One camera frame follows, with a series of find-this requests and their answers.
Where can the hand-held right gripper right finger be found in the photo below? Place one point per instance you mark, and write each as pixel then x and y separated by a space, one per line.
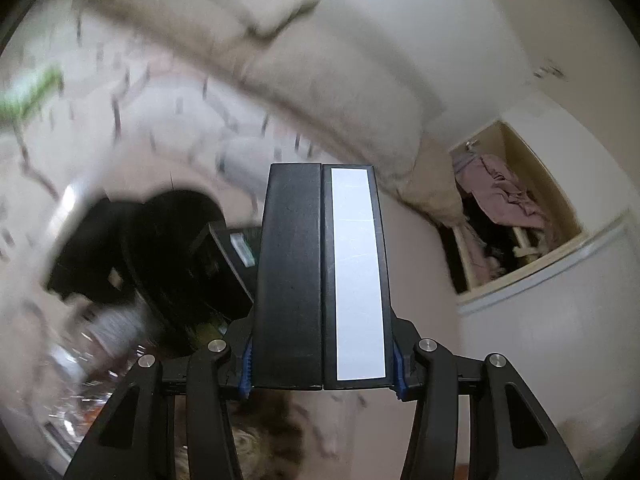
pixel 398 370

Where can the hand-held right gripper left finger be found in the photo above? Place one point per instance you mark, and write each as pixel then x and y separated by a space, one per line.
pixel 247 370

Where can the black box with white top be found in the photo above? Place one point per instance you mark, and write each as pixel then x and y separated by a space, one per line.
pixel 295 260

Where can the clear plastic container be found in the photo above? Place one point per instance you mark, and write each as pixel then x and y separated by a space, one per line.
pixel 75 200

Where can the translucent plastic jar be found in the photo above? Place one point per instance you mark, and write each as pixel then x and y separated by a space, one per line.
pixel 117 330

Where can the wooden rack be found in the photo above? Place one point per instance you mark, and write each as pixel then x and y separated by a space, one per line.
pixel 530 245

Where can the beige futon mattress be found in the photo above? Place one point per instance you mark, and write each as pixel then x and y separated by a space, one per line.
pixel 435 185

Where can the pink clothes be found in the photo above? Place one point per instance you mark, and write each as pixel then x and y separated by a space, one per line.
pixel 500 190

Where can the closet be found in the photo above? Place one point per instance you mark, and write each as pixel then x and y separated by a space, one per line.
pixel 550 160

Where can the beige pillow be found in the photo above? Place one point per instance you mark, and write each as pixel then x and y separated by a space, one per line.
pixel 340 90

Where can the green wipes pack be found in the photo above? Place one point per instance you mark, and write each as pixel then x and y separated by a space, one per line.
pixel 30 95

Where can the folded beige blanket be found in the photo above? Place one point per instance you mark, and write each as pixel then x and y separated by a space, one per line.
pixel 175 5

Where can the wall hooks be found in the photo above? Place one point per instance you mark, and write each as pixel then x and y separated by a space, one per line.
pixel 549 71

